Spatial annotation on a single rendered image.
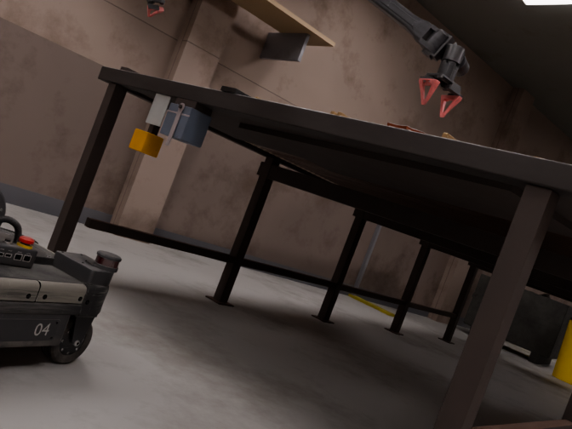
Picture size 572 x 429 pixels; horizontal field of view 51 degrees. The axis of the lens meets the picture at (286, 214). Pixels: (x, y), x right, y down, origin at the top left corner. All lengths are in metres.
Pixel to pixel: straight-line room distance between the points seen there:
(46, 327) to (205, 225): 3.55
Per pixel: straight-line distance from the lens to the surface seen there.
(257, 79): 5.14
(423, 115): 6.70
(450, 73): 1.90
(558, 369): 6.84
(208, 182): 4.98
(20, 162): 4.36
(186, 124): 2.17
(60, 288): 1.59
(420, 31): 1.97
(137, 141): 2.37
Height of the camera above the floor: 0.61
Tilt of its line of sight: level
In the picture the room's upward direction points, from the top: 21 degrees clockwise
